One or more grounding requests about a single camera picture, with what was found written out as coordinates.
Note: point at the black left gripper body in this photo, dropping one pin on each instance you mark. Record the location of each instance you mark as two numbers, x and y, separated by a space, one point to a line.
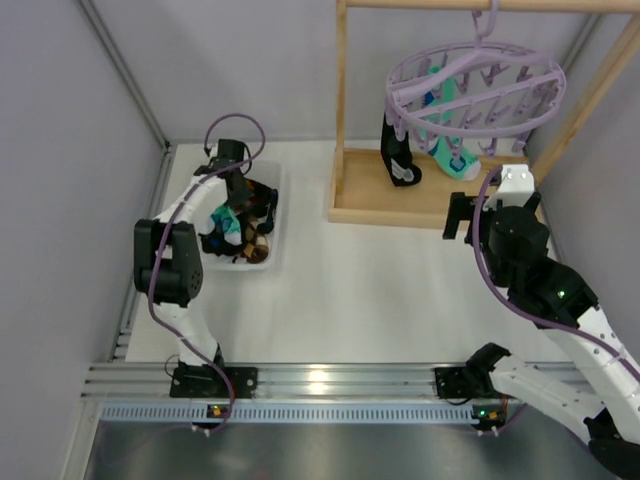
238 189

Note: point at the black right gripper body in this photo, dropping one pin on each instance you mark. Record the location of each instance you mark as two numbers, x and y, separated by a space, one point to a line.
458 215

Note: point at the red yellow black argyle sock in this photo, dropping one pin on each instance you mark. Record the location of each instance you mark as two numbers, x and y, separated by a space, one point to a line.
262 197

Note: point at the mint green sock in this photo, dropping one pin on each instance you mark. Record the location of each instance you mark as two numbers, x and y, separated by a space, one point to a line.
453 158
222 227

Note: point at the black blue sport sock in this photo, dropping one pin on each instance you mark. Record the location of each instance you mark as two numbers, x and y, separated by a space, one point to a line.
265 222

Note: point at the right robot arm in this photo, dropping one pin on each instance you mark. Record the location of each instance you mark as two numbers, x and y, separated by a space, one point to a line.
510 248

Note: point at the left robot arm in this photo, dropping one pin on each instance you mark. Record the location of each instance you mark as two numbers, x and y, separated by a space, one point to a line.
168 267

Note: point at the purple round clip hanger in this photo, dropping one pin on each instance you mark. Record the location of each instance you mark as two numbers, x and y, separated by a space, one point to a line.
504 91

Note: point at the white plastic laundry basket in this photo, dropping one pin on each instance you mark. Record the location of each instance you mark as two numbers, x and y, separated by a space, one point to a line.
234 208

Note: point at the brown beige checkered sock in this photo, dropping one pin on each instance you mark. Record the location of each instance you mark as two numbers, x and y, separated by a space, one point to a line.
255 247

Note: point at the black blue sock right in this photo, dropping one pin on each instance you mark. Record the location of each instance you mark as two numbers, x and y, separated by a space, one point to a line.
398 158

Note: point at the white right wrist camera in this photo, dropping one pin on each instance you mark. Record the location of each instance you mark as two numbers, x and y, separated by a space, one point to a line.
516 185

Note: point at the wooden hanger rack frame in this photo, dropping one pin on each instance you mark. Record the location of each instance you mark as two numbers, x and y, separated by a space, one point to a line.
358 193

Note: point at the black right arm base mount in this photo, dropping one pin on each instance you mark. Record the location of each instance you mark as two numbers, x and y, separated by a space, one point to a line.
455 387

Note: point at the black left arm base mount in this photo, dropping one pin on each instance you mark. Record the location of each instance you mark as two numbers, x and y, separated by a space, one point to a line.
203 382

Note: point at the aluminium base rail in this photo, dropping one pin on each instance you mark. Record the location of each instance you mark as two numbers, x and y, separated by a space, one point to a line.
315 382

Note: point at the aluminium frame post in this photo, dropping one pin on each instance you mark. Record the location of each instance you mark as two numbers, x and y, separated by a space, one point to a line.
111 49

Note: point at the grey slotted cable duct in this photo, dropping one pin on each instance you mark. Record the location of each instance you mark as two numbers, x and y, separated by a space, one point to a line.
344 413

